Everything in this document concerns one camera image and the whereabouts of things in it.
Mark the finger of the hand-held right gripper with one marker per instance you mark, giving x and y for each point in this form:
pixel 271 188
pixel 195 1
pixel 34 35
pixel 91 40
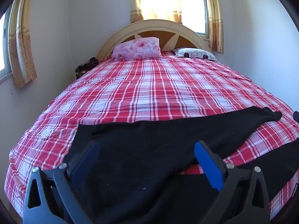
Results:
pixel 296 116

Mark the black pants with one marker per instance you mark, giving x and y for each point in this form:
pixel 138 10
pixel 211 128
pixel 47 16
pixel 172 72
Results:
pixel 144 144

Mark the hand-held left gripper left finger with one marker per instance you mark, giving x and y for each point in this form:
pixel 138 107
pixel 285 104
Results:
pixel 86 161

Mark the cream wooden headboard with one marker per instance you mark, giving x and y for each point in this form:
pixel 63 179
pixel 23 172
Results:
pixel 154 25

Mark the dark patterned cloth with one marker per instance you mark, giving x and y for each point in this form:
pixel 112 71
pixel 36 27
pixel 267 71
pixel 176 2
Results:
pixel 85 67

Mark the window behind headboard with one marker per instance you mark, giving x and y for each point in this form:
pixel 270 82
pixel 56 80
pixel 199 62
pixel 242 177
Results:
pixel 192 9

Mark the side window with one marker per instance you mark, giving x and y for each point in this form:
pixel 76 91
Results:
pixel 3 51

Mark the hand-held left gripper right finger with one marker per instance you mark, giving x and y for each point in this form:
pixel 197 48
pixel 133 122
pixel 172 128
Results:
pixel 208 163

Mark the bed with red plaid sheet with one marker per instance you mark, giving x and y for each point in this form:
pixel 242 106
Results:
pixel 151 86

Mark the pink floral pillow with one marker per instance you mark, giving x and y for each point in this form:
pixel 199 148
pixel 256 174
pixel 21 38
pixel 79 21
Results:
pixel 137 47

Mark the yellow patterned curtain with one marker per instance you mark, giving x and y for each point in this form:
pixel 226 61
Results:
pixel 22 46
pixel 156 0
pixel 216 16

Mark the white pillow with black pattern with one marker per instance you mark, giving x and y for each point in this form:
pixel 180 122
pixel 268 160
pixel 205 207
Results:
pixel 196 53

